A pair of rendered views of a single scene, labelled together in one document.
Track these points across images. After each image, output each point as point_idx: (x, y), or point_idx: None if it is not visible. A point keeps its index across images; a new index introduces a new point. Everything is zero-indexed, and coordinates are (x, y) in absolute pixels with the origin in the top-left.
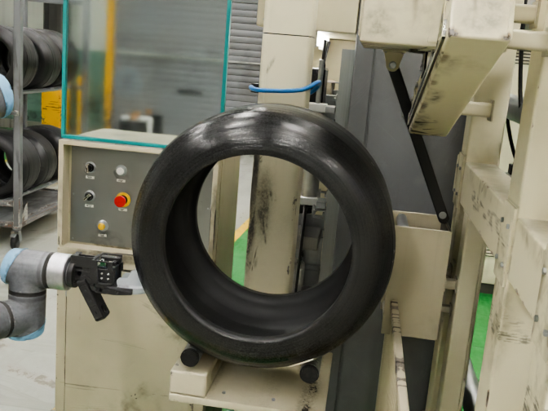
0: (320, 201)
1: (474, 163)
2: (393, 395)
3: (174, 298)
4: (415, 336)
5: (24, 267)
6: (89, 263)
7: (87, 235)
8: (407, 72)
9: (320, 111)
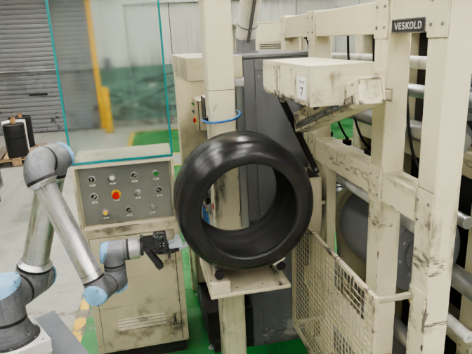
0: None
1: (319, 138)
2: (326, 265)
3: (211, 247)
4: None
5: (114, 252)
6: (151, 240)
7: (96, 220)
8: (272, 95)
9: None
